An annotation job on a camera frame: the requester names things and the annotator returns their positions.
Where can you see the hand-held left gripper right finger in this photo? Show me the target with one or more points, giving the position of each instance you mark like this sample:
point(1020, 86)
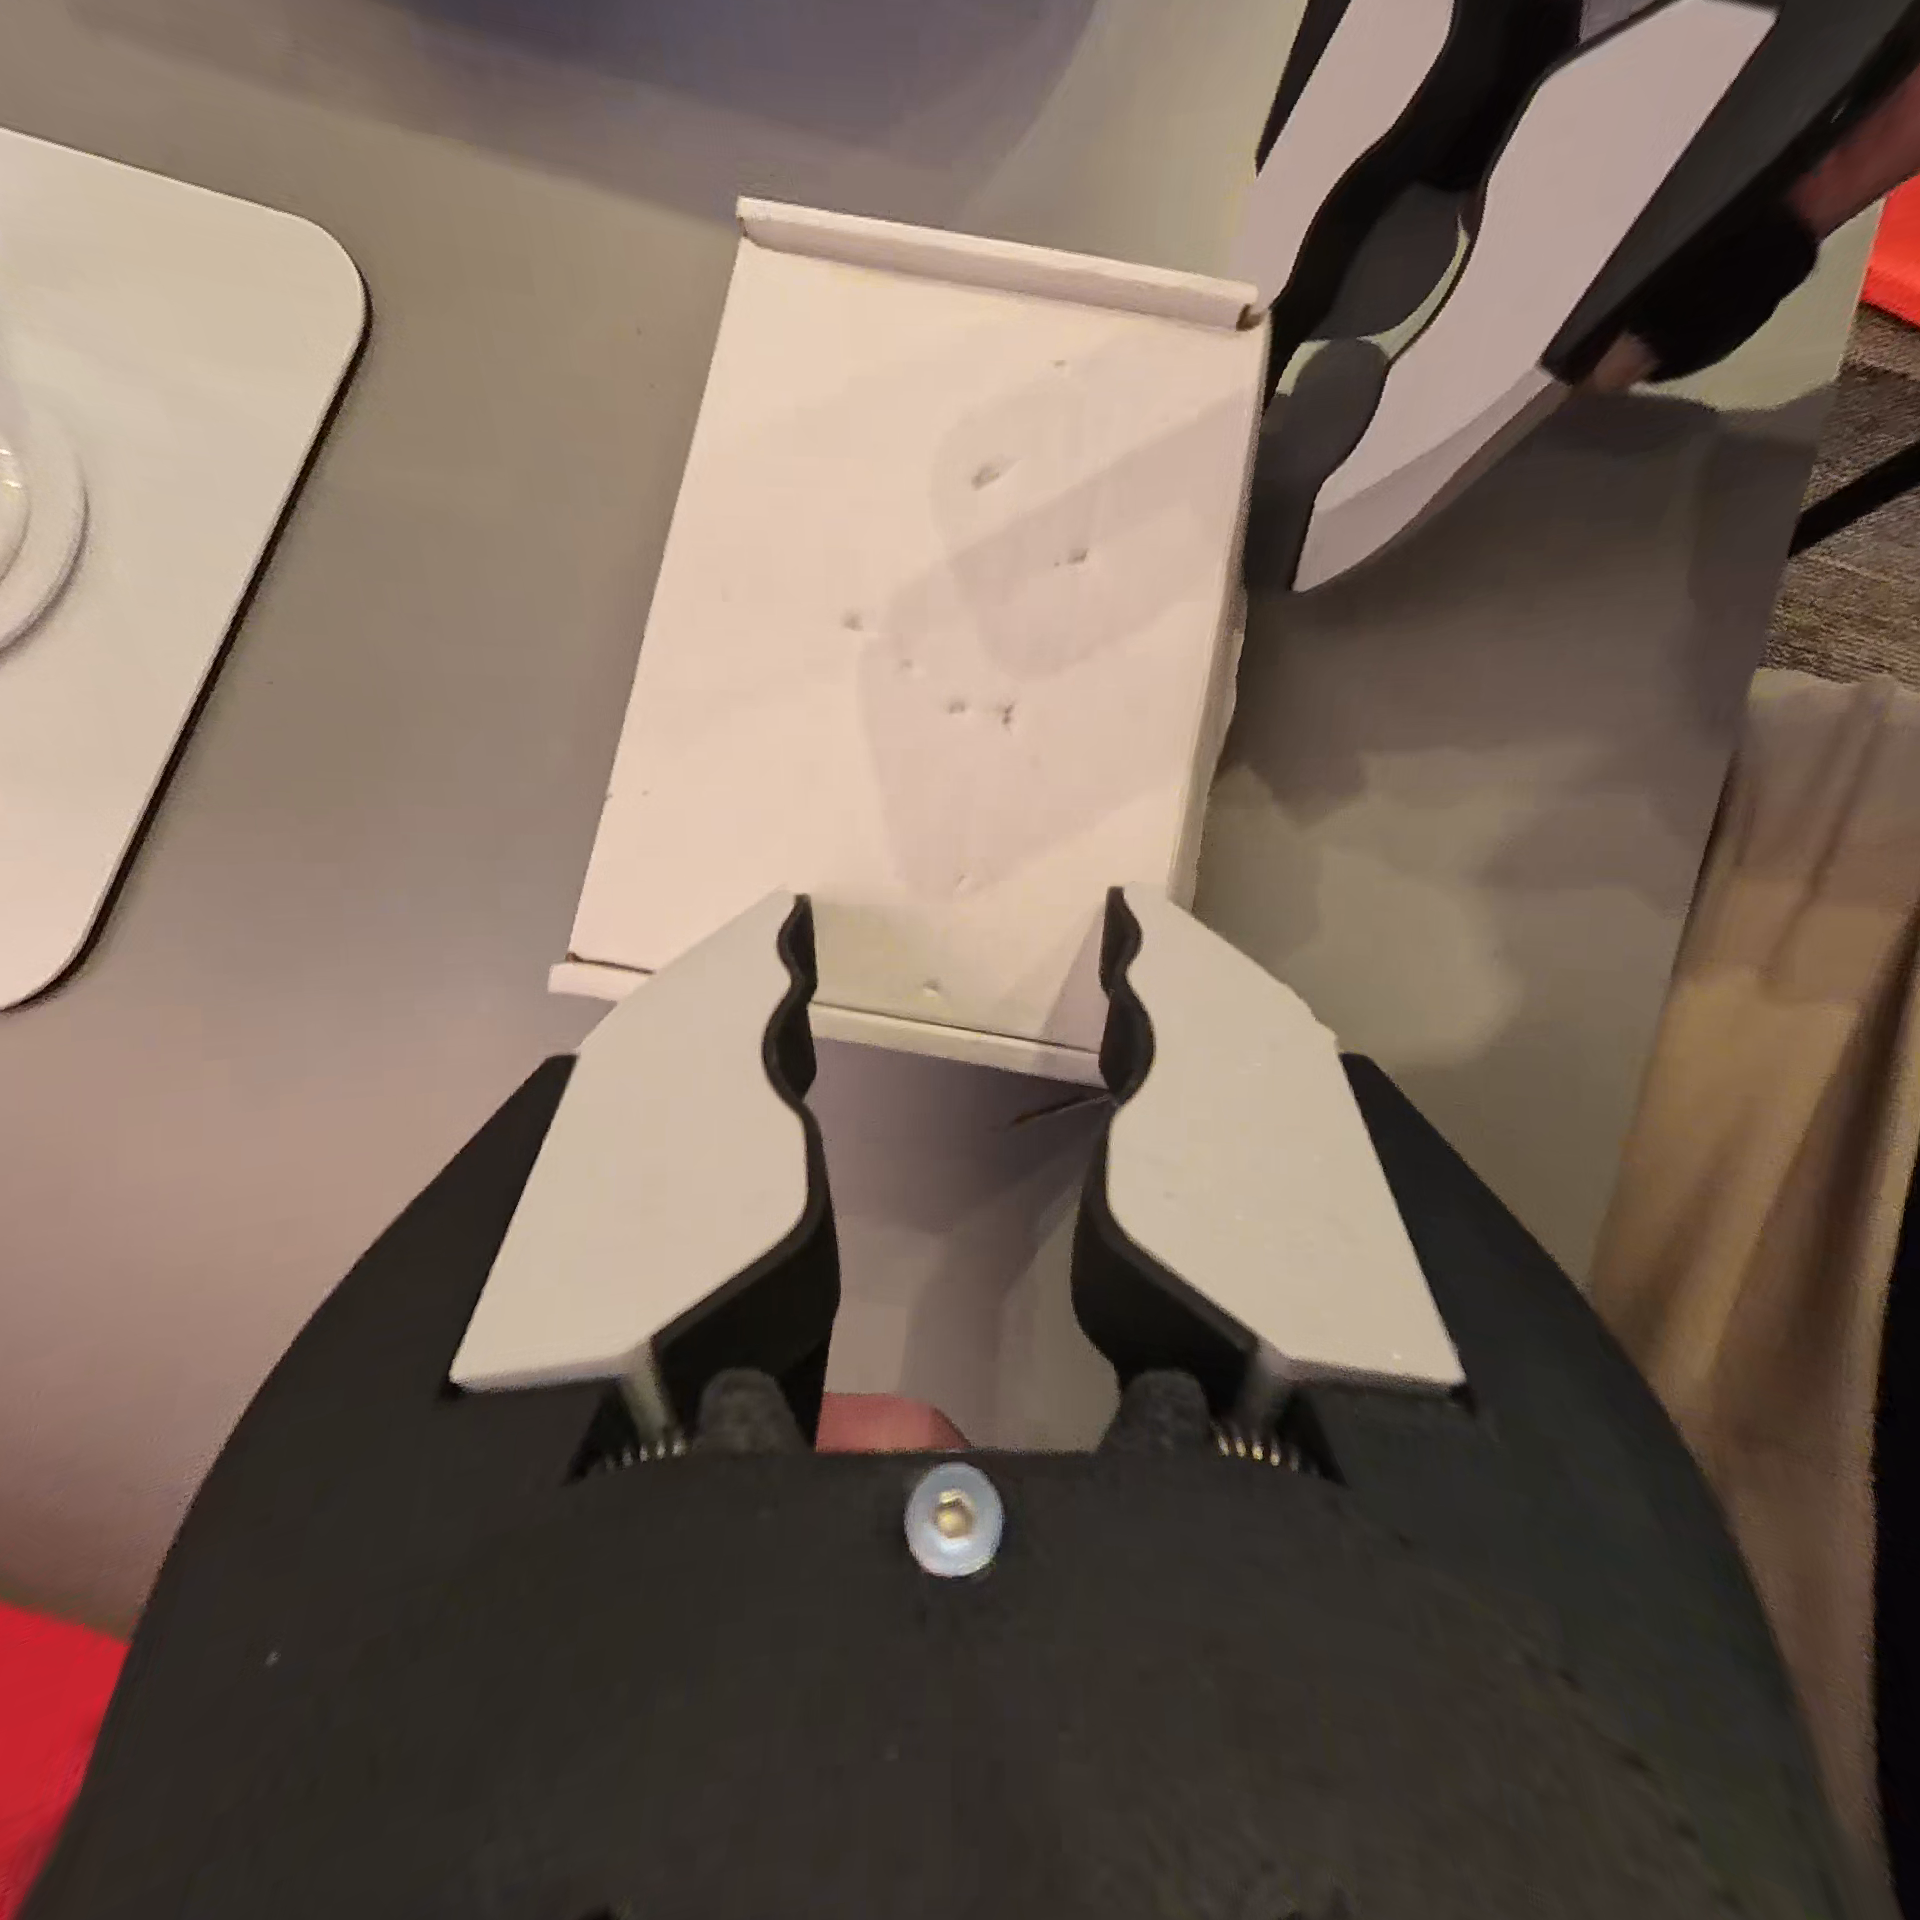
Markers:
point(1275, 1200)

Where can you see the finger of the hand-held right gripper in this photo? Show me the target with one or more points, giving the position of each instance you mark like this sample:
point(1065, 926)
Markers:
point(1335, 135)
point(1560, 241)

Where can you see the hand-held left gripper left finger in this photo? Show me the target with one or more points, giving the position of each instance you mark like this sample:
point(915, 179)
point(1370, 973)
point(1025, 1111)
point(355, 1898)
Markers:
point(662, 1185)

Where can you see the white cardboard box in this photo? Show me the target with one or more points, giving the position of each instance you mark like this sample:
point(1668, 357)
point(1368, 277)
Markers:
point(960, 630)

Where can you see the person's right hand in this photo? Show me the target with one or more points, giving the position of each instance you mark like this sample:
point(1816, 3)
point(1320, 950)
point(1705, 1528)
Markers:
point(1723, 293)

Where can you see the black metal bar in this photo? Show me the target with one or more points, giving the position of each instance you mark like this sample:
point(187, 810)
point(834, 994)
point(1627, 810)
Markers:
point(1852, 511)

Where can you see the person's beige trousers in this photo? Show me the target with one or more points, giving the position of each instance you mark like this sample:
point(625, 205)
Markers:
point(1770, 1200)

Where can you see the white rounded mat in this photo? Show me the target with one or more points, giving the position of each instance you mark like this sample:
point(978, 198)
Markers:
point(166, 523)

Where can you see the red block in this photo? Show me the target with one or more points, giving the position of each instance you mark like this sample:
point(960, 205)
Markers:
point(54, 1755)

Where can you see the clear glass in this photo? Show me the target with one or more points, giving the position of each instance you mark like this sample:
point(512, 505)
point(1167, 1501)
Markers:
point(30, 511)

